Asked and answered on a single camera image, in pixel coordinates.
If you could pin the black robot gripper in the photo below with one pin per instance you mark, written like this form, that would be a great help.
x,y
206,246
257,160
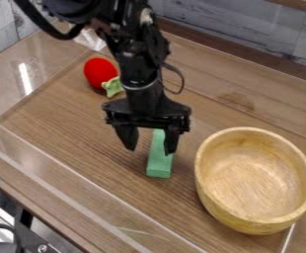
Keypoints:
x,y
147,108

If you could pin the green rectangular block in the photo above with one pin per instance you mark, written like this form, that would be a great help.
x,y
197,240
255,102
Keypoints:
x,y
159,161

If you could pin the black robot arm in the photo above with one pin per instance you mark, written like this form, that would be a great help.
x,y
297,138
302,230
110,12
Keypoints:
x,y
124,24

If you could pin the light brown wooden bowl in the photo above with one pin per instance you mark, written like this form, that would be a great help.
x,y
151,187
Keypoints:
x,y
250,179

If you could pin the red plush strawberry toy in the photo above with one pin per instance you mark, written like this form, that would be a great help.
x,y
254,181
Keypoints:
x,y
102,76

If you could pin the clear acrylic corner bracket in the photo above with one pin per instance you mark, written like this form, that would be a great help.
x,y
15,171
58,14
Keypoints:
x,y
90,40

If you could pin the black metal table frame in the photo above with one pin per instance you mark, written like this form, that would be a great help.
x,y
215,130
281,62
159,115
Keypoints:
x,y
39,239

